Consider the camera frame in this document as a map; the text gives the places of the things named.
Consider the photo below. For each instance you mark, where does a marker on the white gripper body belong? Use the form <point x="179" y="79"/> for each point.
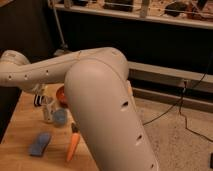
<point x="39" y="89"/>

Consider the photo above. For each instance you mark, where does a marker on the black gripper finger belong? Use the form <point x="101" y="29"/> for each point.
<point x="38" y="100"/>

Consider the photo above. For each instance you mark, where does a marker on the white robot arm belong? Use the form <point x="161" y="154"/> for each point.
<point x="100" y="99"/>

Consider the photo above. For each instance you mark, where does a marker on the orange bowl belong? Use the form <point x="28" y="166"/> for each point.
<point x="60" y="96"/>

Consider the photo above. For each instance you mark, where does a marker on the orange toy carrot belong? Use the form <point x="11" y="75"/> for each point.
<point x="74" y="140"/>

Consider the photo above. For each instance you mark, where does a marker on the blue sponge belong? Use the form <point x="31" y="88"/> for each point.
<point x="39" y="145"/>

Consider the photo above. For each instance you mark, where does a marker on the white baseboard heater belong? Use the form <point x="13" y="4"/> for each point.
<point x="168" y="84"/>

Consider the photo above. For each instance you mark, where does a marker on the white wall shelf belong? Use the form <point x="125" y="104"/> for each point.
<point x="140" y="13"/>

